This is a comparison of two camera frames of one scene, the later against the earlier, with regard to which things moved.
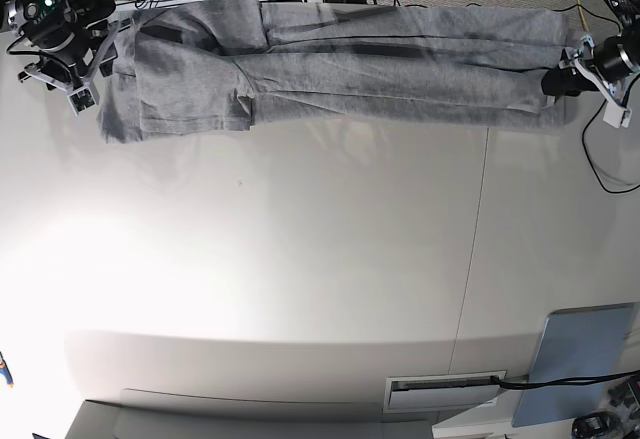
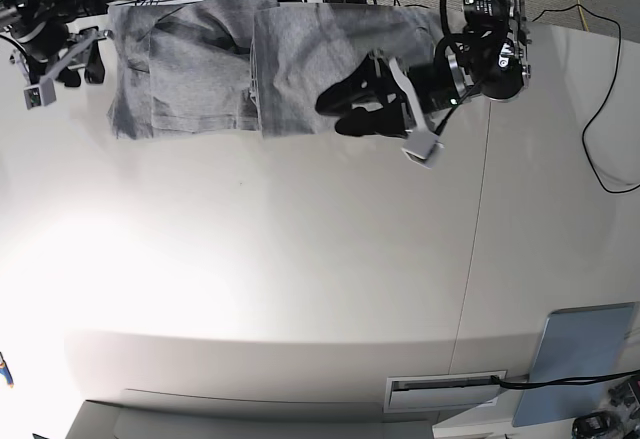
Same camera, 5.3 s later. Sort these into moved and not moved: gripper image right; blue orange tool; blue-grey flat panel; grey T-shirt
Moved: gripper image right; grey T-shirt
Not moved: blue orange tool; blue-grey flat panel
